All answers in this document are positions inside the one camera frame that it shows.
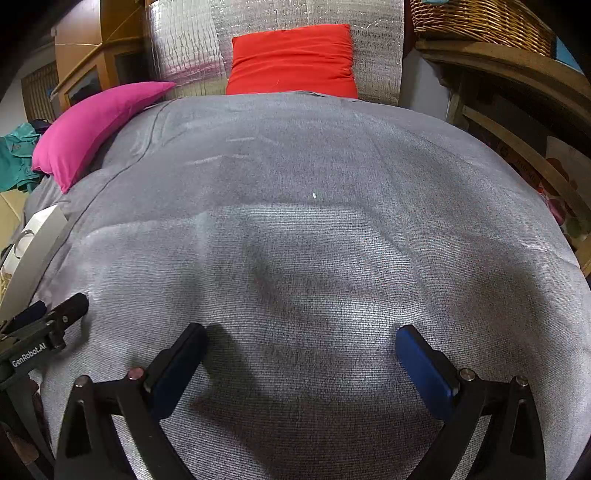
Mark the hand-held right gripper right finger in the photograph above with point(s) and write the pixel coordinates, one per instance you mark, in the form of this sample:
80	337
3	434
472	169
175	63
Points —
425	374

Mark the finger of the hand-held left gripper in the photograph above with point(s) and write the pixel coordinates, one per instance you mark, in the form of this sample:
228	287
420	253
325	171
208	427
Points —
30	312
69	310

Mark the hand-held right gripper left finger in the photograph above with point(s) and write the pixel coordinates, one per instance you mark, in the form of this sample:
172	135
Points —
178	371

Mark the white jewelry box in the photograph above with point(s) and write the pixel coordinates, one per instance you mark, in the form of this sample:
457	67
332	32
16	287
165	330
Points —
41	240

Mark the beige sofa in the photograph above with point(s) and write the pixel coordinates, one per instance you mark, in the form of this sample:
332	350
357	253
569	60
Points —
9	207

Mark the teal cloth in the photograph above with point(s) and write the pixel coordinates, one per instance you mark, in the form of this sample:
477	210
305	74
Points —
14	157

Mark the grey blanket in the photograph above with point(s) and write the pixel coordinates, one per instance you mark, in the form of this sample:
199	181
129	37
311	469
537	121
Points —
300	230

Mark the dark blue cloth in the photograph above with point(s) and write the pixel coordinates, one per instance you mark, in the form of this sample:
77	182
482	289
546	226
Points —
40	125

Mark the pink pillow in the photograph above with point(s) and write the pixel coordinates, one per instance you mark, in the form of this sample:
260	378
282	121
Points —
92	124

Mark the brown louvred door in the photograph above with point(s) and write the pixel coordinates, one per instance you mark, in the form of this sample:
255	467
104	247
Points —
41	87

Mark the colourful printed packet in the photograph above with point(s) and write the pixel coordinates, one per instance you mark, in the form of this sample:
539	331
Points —
563	194

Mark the wooden cabinet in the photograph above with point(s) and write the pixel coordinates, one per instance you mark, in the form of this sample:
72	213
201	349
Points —
83	27

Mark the silver quilted headboard cushion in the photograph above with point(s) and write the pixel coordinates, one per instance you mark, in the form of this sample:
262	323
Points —
184	41

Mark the wooden shelf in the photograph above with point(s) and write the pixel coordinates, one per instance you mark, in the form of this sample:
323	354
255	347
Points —
508	64

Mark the red pillow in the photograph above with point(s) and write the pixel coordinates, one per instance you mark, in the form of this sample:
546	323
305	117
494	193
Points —
291	60

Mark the wicker basket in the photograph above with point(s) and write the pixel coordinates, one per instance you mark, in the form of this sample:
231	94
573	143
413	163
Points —
480	23

